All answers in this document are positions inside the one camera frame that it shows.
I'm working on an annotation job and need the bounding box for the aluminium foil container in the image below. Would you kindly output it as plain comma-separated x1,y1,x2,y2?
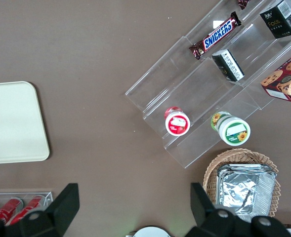
215,163,277,224

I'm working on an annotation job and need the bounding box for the red yogurt cup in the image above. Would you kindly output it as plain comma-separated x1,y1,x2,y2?
164,106,191,136

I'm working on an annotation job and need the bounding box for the clear acrylic stepped shelf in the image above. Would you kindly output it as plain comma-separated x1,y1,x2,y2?
125,0,291,169

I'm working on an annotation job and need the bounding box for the cream plastic tray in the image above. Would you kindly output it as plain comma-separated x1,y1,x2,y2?
0,80,50,165

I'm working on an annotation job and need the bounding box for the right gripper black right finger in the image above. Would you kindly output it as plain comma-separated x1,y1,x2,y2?
184,182,291,237

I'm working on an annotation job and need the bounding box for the Snickers chocolate bar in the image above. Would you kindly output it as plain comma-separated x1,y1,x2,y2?
188,11,242,61
236,0,250,10

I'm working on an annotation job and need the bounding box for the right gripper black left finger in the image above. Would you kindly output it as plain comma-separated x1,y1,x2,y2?
0,183,80,237

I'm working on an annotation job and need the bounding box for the red cookie box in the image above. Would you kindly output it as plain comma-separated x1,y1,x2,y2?
260,48,291,104

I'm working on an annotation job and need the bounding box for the black Face carton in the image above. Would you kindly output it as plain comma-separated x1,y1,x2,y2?
259,0,291,39
211,48,245,82

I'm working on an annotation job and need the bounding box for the light wicker basket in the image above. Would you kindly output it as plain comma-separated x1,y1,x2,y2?
203,148,282,218

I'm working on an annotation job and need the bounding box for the clear acrylic bottle rack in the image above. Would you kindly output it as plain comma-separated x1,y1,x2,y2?
0,190,54,227

